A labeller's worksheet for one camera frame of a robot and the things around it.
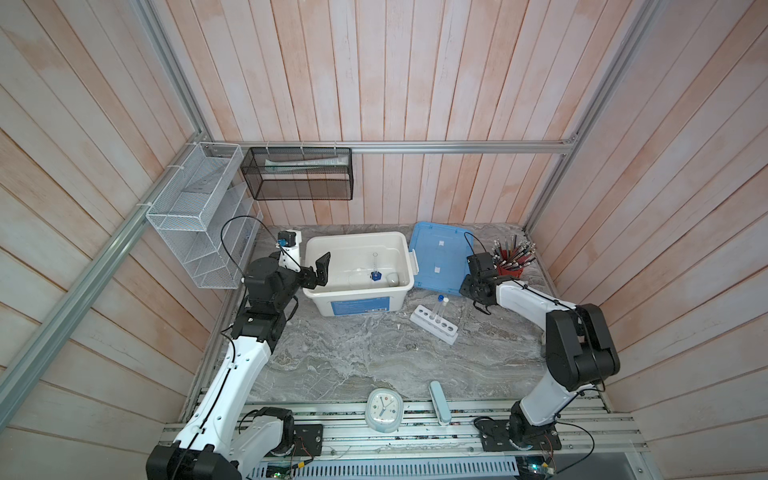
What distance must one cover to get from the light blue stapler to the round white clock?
0.09 meters

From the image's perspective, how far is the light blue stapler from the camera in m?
0.76

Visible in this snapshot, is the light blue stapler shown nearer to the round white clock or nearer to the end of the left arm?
the round white clock

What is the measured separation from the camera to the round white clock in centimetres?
75
